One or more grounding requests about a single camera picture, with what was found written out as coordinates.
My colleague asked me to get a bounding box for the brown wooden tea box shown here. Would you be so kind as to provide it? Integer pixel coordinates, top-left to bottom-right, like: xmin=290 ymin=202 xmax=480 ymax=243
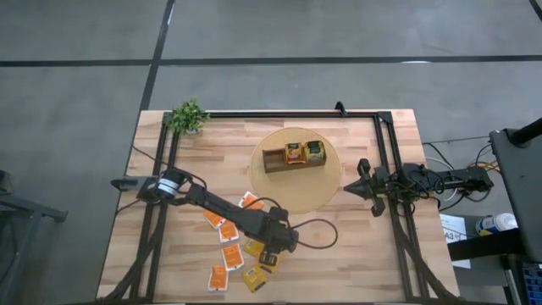
xmin=261 ymin=139 xmax=328 ymax=175

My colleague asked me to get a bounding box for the white paper sheet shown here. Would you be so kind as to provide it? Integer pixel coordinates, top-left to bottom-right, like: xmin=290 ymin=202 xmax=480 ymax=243
xmin=439 ymin=213 xmax=472 ymax=270

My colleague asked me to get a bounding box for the green plant in white pot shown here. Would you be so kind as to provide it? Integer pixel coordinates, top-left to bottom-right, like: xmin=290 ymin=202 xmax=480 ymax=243
xmin=164 ymin=98 xmax=212 ymax=136

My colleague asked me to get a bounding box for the round woven straw placemat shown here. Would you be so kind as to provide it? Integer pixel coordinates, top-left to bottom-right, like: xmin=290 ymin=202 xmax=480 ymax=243
xmin=248 ymin=126 xmax=343 ymax=215

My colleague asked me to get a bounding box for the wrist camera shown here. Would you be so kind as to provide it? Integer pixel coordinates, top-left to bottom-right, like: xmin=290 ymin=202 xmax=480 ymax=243
xmin=376 ymin=168 xmax=397 ymax=194
xmin=277 ymin=230 xmax=300 ymax=254

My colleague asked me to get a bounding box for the black pole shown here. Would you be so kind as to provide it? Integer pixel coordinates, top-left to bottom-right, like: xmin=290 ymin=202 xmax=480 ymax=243
xmin=509 ymin=118 xmax=542 ymax=147

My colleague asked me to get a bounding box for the dark metal stand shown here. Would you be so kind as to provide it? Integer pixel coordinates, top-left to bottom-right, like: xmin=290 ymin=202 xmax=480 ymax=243
xmin=0 ymin=169 xmax=69 ymax=305

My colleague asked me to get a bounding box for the white and blue bottle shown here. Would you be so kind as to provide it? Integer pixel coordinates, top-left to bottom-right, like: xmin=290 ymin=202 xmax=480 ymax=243
xmin=475 ymin=213 xmax=519 ymax=237

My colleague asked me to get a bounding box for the black aluminium table frame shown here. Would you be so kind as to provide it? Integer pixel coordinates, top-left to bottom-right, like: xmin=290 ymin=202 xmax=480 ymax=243
xmin=101 ymin=110 xmax=450 ymax=304

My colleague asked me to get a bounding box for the orange tea bag packet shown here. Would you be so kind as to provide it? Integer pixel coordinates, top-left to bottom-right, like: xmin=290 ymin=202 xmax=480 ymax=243
xmin=237 ymin=190 xmax=266 ymax=212
xmin=203 ymin=209 xmax=228 ymax=230
xmin=207 ymin=265 xmax=230 ymax=292
xmin=218 ymin=219 xmax=241 ymax=244
xmin=222 ymin=243 xmax=246 ymax=272

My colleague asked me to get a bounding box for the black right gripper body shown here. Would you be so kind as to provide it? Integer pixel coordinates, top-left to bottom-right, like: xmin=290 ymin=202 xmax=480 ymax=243
xmin=357 ymin=158 xmax=385 ymax=218

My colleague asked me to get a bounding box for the dark grey cart top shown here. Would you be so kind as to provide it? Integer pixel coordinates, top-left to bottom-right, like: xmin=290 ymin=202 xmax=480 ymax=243
xmin=489 ymin=128 xmax=542 ymax=263

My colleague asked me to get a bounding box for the black cart shelf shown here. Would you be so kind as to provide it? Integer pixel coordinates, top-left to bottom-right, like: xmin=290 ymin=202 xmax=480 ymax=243
xmin=447 ymin=228 xmax=526 ymax=262

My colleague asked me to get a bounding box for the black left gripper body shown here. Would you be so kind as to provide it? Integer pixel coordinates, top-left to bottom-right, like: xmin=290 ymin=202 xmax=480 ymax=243
xmin=258 ymin=207 xmax=291 ymax=267

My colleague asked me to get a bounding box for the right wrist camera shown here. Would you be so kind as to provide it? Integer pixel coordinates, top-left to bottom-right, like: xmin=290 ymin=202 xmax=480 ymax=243
xmin=376 ymin=168 xmax=397 ymax=194

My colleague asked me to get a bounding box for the white cable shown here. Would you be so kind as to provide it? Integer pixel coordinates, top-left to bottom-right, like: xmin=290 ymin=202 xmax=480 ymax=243
xmin=425 ymin=155 xmax=461 ymax=202

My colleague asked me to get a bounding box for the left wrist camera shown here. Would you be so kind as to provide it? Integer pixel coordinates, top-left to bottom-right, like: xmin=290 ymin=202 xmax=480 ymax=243
xmin=277 ymin=230 xmax=300 ymax=254

